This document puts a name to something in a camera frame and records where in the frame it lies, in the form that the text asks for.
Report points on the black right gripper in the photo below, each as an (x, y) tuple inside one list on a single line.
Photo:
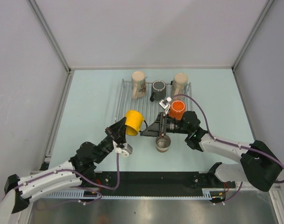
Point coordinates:
[(159, 124)]

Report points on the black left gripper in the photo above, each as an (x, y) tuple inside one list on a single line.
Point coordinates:
[(117, 132)]

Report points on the stainless steel cup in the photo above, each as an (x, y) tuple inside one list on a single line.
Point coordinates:
[(163, 143)]

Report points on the yellow mug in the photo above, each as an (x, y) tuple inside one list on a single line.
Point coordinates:
[(134, 120)]

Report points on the silver wire dish rack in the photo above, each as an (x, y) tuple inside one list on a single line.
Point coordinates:
[(143, 105)]

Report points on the orange mug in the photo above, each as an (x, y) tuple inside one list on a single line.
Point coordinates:
[(177, 109)]

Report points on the dark green mug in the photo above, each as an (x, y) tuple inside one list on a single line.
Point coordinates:
[(158, 90)]

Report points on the beige decorated mug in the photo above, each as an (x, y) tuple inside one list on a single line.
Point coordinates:
[(138, 84)]

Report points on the beige plain mug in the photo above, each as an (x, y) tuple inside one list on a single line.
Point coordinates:
[(179, 84)]

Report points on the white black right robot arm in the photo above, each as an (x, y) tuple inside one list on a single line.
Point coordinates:
[(254, 163)]

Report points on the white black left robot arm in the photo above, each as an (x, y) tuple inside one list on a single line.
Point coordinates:
[(74, 172)]

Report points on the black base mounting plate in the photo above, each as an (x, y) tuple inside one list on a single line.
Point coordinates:
[(157, 184)]

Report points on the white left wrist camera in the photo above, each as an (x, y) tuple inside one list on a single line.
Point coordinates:
[(125, 150)]

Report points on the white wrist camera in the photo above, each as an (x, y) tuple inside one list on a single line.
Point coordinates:
[(165, 104), (125, 150)]

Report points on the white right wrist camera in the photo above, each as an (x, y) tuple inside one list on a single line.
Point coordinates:
[(165, 104)]

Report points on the white slotted cable duct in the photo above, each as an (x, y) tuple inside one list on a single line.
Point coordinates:
[(87, 195)]

